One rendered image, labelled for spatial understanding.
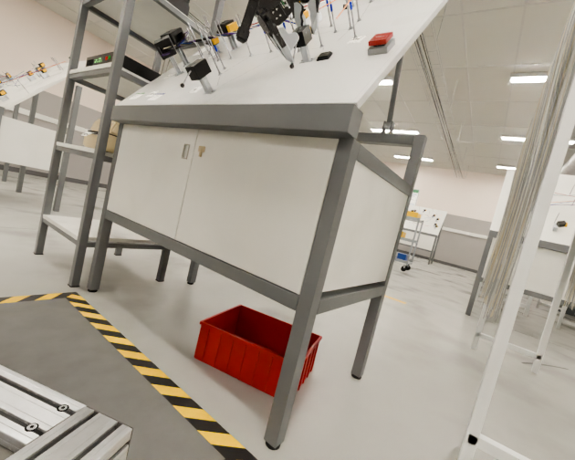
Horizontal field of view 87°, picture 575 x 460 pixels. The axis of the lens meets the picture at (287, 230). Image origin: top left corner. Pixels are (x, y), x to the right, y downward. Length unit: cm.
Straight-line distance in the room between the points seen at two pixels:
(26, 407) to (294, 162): 69
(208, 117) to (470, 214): 1130
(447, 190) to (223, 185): 1141
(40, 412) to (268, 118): 74
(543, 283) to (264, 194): 307
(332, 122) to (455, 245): 1127
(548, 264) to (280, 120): 309
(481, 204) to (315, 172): 1133
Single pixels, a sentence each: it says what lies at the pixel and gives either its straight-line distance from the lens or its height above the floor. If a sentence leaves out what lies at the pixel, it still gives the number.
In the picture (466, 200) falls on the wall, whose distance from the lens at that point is 1204.
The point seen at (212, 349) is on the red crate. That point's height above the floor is 6.
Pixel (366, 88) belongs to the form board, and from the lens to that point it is 80.
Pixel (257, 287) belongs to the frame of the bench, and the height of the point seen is 38.
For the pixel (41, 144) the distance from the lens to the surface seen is 388.
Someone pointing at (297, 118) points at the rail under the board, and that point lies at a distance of 80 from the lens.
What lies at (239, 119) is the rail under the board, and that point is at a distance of 94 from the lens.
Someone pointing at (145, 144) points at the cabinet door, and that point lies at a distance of 141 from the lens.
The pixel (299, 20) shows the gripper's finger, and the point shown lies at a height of 118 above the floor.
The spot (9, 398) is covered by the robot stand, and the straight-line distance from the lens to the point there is 67.
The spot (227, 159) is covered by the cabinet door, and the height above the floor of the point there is 71.
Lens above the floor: 61
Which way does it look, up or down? 4 degrees down
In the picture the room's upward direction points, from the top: 14 degrees clockwise
